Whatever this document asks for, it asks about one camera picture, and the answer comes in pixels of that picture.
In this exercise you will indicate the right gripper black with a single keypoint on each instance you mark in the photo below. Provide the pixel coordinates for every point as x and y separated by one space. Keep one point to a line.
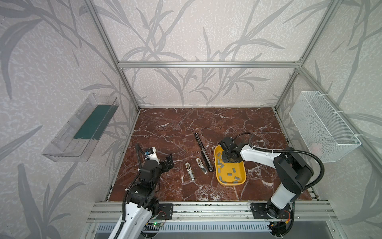
228 150

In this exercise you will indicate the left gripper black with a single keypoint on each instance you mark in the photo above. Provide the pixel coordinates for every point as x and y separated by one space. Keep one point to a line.
164 164

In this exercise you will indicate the white mini stapler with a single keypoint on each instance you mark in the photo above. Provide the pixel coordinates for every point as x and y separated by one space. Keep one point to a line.
201 166
190 171

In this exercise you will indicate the black stapler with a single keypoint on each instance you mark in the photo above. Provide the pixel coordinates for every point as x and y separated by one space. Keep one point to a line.
209 165

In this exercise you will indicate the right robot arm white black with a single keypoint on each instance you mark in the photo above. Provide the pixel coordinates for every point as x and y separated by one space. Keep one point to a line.
293 171

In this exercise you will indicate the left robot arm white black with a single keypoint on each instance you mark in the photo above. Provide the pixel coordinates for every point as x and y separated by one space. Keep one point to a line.
139 203

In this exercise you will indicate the yellow plastic tray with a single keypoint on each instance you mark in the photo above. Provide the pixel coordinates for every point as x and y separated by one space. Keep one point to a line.
228 174

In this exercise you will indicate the green circuit board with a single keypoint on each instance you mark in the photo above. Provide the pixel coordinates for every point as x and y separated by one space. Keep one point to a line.
154 226

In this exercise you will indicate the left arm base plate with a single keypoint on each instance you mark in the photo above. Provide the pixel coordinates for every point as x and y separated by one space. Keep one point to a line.
165 211

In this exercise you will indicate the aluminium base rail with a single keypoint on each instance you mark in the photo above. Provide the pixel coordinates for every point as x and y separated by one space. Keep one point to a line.
218 211

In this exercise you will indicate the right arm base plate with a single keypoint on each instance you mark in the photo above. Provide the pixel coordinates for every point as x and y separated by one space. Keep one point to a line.
262 210

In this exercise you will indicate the clear plastic wall bin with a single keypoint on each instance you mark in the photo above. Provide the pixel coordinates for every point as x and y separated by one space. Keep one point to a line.
78 138

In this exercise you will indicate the white wire mesh basket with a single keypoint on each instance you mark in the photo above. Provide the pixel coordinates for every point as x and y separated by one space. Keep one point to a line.
321 127

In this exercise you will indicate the aluminium frame crossbar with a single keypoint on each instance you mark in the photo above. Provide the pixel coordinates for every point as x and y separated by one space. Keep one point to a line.
208 64

